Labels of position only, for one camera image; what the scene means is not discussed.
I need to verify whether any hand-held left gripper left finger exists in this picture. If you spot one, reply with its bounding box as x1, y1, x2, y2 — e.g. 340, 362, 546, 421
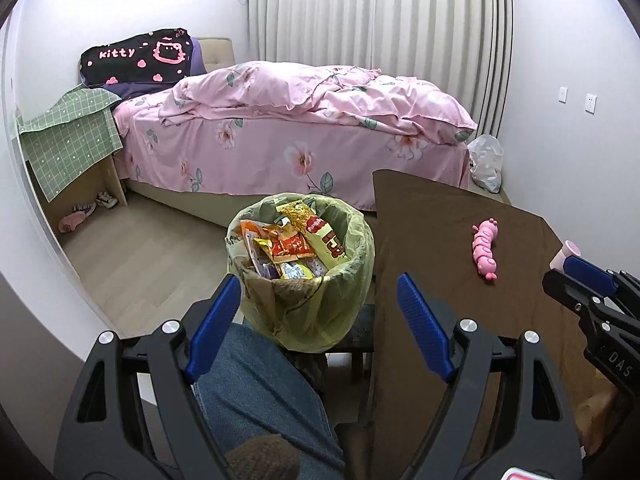
54, 274, 243, 480

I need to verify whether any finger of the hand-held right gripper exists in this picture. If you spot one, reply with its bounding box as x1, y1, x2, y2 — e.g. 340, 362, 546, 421
542, 269, 601, 317
564, 255, 640, 321

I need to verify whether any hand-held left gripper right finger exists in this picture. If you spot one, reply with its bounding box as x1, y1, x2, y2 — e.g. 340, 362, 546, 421
396, 272, 583, 480

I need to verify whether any bin with yellow plastic bag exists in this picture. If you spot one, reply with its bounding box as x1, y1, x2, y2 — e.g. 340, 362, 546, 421
226, 194, 376, 353

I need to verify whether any orange snack packet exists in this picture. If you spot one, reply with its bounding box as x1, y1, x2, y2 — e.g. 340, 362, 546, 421
239, 220, 273, 261

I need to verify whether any pile of snack wrappers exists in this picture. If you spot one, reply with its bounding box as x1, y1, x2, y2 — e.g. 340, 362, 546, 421
239, 200, 351, 281

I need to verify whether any large yellow snack packet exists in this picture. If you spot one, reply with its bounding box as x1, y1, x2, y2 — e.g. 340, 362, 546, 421
302, 214, 349, 267

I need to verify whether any pink cup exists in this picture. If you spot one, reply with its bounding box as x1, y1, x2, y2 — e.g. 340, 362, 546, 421
550, 241, 582, 272

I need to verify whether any tan bag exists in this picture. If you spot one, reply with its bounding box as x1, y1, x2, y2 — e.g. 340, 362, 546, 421
575, 375, 626, 456

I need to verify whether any person's leg in jeans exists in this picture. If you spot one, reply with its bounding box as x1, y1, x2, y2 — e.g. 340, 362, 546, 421
192, 322, 346, 480

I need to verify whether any pink caterpillar toy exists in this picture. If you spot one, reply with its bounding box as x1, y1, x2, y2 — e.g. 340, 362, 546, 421
471, 217, 499, 282

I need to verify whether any brown fuzzy cloth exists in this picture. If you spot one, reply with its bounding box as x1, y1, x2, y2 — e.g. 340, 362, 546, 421
222, 435, 303, 480

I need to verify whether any white plastic bag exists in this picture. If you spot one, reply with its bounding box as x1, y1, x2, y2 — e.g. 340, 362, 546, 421
466, 134, 504, 194

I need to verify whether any bed with pink floral sheet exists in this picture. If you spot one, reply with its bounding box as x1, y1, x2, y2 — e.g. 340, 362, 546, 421
112, 95, 473, 233

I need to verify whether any green checked cloth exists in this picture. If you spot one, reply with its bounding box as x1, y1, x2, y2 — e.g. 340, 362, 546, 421
19, 85, 125, 201

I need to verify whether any pink floral duvet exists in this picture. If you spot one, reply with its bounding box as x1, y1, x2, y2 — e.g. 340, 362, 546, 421
159, 60, 478, 136

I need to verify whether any beige headboard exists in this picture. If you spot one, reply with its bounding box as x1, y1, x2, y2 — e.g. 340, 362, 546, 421
192, 36, 236, 71

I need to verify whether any black blanket with pink print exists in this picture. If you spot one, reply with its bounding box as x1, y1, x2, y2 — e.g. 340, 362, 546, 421
80, 30, 193, 86

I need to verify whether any white pleated curtain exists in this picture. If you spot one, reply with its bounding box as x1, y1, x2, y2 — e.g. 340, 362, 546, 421
247, 0, 515, 136

